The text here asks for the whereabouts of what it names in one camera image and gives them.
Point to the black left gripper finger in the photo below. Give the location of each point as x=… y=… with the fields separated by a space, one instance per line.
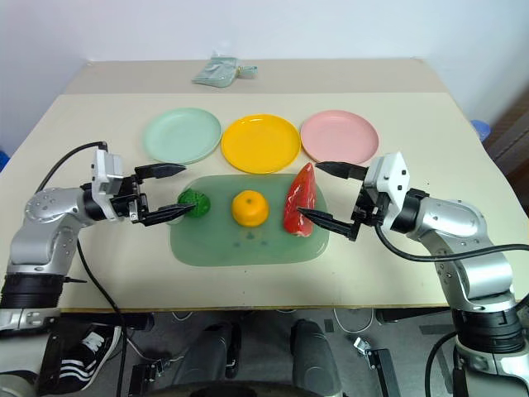
x=165 y=213
x=163 y=170

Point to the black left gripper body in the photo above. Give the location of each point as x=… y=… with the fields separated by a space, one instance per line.
x=131 y=202

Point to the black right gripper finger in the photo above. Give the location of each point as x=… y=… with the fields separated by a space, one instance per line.
x=326 y=220
x=343 y=169

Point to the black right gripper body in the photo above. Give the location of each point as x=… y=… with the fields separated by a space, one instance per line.
x=370 y=209

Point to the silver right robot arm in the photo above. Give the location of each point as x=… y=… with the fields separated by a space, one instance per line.
x=463 y=231

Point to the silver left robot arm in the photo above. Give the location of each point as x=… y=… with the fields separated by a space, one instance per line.
x=45 y=231

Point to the green broccoli toy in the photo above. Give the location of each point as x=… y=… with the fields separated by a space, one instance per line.
x=199 y=202

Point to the pink plate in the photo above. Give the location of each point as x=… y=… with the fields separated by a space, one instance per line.
x=339 y=134

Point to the light green plate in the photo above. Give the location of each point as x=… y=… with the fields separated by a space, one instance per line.
x=182 y=134

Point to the yellow plate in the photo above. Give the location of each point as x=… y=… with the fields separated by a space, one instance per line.
x=260 y=142

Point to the red pepper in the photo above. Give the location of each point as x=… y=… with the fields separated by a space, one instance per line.
x=301 y=194

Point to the large beige table mat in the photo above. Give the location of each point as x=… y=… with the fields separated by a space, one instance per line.
x=124 y=256

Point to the orange mandarin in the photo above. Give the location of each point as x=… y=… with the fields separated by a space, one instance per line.
x=250 y=208

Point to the translucent green tray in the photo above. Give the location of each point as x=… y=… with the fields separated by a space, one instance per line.
x=248 y=248

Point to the pale green zip pouch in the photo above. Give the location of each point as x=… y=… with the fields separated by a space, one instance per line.
x=215 y=72

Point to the blue round object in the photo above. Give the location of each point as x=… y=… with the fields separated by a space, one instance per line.
x=481 y=130

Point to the dark rounded shape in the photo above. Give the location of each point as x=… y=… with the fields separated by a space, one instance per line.
x=217 y=351
x=316 y=360

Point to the brown wooden furniture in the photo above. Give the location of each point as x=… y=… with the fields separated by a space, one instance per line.
x=510 y=136

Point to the black white striped sneaker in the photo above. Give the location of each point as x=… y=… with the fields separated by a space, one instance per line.
x=82 y=360

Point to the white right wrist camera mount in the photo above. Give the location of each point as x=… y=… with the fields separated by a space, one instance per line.
x=390 y=178

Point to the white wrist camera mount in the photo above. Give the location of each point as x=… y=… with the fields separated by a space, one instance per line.
x=106 y=173
x=390 y=178

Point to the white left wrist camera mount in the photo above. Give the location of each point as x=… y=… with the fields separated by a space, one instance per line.
x=106 y=173

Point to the black metal bracket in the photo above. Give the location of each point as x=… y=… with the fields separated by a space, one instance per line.
x=382 y=372
x=142 y=378

